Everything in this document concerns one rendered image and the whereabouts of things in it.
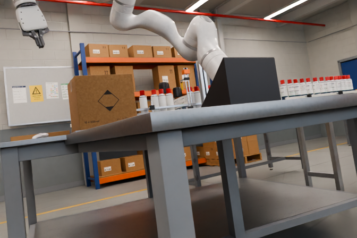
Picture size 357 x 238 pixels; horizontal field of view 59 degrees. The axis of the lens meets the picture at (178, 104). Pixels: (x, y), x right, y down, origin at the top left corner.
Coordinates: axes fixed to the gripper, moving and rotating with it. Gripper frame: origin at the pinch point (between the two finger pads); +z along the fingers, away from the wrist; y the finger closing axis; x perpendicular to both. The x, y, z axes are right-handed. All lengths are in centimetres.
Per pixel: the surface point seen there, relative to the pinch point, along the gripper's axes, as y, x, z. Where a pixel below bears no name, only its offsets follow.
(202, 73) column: -103, -30, 32
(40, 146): 13.2, -6.0, 40.5
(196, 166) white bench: -153, -152, 119
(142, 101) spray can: -64, -52, 36
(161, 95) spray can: -78, -49, 36
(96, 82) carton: -24.1, -17.5, 19.9
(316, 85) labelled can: -214, -24, 73
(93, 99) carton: -19.8, -18.1, 27.3
